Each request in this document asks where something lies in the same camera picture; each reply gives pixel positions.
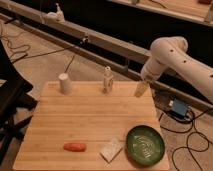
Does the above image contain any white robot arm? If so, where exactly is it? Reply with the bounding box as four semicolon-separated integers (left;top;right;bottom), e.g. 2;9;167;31
141;36;213;103

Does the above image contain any green ceramic bowl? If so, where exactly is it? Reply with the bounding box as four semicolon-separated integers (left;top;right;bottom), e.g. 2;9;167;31
125;125;165;167

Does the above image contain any small clear bottle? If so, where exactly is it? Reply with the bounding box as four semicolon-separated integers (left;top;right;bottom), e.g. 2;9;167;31
103;66;113;93

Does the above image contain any blue electronic box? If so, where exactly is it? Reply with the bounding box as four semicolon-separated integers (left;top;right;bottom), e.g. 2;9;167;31
169;99;188;118

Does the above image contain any white sponge block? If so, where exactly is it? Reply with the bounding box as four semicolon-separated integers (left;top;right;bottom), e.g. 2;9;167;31
100;138;122;163

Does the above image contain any white paper cup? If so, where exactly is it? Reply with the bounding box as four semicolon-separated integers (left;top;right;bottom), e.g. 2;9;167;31
59;73;71;95

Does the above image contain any orange carrot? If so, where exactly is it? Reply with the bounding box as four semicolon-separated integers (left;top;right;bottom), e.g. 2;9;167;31
63;143;87;152

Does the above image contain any black chair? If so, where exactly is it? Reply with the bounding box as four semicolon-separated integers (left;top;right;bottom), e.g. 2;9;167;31
0;41;38;165

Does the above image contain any black cable right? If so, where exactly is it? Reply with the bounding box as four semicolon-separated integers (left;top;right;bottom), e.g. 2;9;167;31
157;108;213;171

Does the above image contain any black floor cable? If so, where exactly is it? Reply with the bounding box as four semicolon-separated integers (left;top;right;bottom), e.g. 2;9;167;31
0;35;90;64

